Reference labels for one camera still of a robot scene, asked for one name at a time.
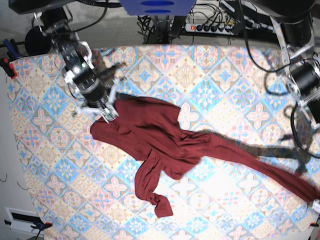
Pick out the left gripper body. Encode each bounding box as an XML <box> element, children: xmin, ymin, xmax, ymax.
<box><xmin>311</xmin><ymin>198</ymin><xmax>320</xmax><ymax>213</ymax></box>

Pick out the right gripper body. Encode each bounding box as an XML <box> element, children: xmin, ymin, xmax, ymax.
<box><xmin>72</xmin><ymin>77</ymin><xmax>124</xmax><ymax>123</ymax></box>

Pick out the dark red t-shirt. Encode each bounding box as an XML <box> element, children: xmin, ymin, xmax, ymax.
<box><xmin>90</xmin><ymin>97</ymin><xmax>320</xmax><ymax>218</ymax></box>

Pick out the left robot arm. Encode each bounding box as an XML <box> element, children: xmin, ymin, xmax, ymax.
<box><xmin>251</xmin><ymin>0</ymin><xmax>320</xmax><ymax>159</ymax></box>

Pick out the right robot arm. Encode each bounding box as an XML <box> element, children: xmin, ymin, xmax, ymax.
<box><xmin>8</xmin><ymin>0</ymin><xmax>126</xmax><ymax>123</ymax></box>

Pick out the orange clamp lower right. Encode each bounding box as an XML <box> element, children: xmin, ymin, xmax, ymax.
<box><xmin>309</xmin><ymin>222</ymin><xmax>320</xmax><ymax>228</ymax></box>

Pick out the black round stool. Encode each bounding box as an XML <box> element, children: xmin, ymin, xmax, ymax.
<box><xmin>24</xmin><ymin>26</ymin><xmax>52</xmax><ymax>56</ymax></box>

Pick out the orange black clamp upper left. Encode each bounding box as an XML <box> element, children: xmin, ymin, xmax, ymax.
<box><xmin>0</xmin><ymin>57</ymin><xmax>17</xmax><ymax>79</ymax></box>

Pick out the orange black clamp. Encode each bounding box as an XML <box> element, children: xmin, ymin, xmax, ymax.
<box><xmin>4</xmin><ymin>220</ymin><xmax>53</xmax><ymax>231</ymax></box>
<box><xmin>0</xmin><ymin>57</ymin><xmax>17</xmax><ymax>79</ymax></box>

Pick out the patterned tablecloth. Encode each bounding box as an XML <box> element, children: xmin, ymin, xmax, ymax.
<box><xmin>6</xmin><ymin>45</ymin><xmax>318</xmax><ymax>240</ymax></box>

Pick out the white power strip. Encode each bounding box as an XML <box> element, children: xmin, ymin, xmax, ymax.
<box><xmin>184</xmin><ymin>23</ymin><xmax>234</xmax><ymax>36</ymax></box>

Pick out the orange black clamp lower left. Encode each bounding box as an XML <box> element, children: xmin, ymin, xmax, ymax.
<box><xmin>4</xmin><ymin>220</ymin><xmax>53</xmax><ymax>231</ymax></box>

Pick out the white floor box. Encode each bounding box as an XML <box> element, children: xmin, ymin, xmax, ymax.
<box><xmin>4</xmin><ymin>207</ymin><xmax>41</xmax><ymax>236</ymax></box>

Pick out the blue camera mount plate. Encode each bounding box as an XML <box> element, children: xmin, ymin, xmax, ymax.
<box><xmin>119</xmin><ymin>0</ymin><xmax>196</xmax><ymax>16</ymax></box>

